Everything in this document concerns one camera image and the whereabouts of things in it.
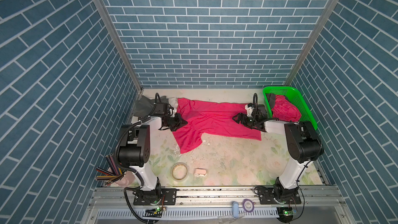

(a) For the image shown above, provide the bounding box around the green plastic basket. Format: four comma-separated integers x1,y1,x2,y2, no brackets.
262,86,318,131

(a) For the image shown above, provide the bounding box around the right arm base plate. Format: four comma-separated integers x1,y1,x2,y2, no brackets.
253,186,302,205

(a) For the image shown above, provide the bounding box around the aluminium rail frame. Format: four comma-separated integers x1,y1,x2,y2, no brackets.
82,185,354,224

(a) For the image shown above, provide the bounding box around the pink eraser block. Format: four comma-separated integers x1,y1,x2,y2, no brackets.
194,168,207,177

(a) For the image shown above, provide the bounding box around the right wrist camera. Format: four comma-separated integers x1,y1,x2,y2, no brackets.
245,103,255,117

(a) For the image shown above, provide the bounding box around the left black corrugated cable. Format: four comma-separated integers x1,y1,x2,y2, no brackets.
113,92,162,224

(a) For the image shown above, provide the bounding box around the blue white small bottle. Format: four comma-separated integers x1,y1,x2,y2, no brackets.
232,201,239,219

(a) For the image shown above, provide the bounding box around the right circuit board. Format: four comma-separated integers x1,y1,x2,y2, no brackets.
277,207,295,224

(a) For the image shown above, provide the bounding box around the magenta t shirt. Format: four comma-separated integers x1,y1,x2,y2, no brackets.
272,95,302,122
173,98,261,154

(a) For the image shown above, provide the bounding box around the tape roll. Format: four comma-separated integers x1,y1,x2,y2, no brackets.
171,163,188,181

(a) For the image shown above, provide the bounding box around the circuit board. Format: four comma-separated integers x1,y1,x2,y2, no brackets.
143,207,163,219
277,207,295,224

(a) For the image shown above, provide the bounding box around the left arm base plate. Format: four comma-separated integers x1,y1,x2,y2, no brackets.
133,188,177,206

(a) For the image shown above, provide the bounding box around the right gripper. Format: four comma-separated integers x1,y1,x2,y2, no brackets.
232,112,259,129

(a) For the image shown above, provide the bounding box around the left circuit board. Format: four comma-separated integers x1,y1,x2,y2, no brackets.
143,207,163,219

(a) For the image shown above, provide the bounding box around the purple tape ring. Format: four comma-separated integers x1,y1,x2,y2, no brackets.
241,198,256,214

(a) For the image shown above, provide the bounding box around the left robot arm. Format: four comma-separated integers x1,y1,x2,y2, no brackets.
113,102,188,198

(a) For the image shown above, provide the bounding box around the cup of coloured pencils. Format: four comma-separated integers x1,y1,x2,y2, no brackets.
95,155,136,187

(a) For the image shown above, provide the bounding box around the folded grey t shirt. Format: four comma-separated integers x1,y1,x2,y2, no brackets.
133,94,169,118

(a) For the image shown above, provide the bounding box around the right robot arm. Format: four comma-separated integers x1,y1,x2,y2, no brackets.
232,103,323,203

